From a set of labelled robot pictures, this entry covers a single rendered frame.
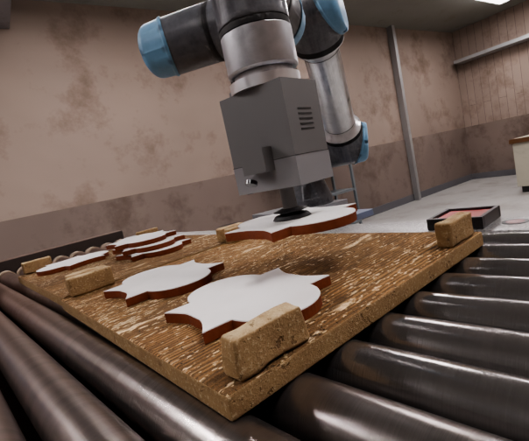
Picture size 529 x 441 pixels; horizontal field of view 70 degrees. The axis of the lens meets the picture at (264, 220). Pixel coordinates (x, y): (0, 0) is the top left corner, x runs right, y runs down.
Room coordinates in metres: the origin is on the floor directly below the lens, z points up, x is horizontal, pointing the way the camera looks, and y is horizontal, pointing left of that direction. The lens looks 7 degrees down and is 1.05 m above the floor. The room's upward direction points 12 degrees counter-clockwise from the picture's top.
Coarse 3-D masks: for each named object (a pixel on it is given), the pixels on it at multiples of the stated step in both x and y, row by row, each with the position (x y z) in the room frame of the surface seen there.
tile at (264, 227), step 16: (320, 208) 0.44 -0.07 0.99; (336, 208) 0.41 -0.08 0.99; (352, 208) 0.38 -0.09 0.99; (240, 224) 0.45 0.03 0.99; (256, 224) 0.42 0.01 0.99; (272, 224) 0.39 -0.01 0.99; (288, 224) 0.37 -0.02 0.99; (304, 224) 0.35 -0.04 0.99; (320, 224) 0.35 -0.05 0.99; (336, 224) 0.35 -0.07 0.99; (272, 240) 0.35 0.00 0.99
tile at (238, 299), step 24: (216, 288) 0.37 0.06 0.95; (240, 288) 0.35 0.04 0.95; (264, 288) 0.33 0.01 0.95; (288, 288) 0.32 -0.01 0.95; (312, 288) 0.31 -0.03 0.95; (168, 312) 0.32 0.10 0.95; (192, 312) 0.31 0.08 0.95; (216, 312) 0.30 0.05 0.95; (240, 312) 0.29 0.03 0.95; (312, 312) 0.27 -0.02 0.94; (216, 336) 0.27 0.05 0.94
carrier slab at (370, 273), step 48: (288, 240) 0.59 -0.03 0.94; (336, 240) 0.52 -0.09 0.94; (384, 240) 0.46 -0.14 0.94; (432, 240) 0.42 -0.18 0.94; (480, 240) 0.40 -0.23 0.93; (336, 288) 0.32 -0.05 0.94; (384, 288) 0.30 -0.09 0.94; (144, 336) 0.31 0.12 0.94; (192, 336) 0.28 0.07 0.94; (336, 336) 0.25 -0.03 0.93; (192, 384) 0.22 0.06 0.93; (240, 384) 0.20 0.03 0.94
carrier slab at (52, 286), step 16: (192, 240) 0.83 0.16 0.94; (208, 240) 0.77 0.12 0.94; (112, 256) 0.83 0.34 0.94; (160, 256) 0.69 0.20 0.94; (176, 256) 0.66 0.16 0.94; (32, 272) 0.85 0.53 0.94; (64, 272) 0.75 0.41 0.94; (128, 272) 0.61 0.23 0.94; (32, 288) 0.70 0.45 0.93; (48, 288) 0.61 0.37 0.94; (64, 288) 0.59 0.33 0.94
